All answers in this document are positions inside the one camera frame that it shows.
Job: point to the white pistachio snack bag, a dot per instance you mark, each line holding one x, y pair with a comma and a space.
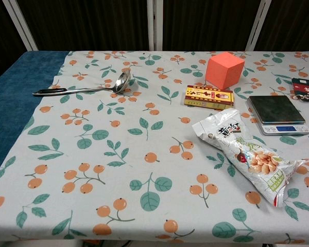
243, 151

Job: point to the silver digital kitchen scale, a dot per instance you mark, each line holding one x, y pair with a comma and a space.
276, 112

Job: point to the dark patterned pouch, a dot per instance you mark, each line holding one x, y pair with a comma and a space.
307, 90

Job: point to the floral fruit print tablecloth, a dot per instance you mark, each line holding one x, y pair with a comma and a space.
134, 154

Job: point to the yellow and red carton box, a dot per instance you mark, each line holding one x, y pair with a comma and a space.
208, 95

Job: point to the orange cube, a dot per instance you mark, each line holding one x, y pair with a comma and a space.
222, 70

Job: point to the blue velvet table cover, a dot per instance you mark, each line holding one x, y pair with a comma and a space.
18, 100

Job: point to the white folding screen frame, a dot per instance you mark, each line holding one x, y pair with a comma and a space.
155, 24

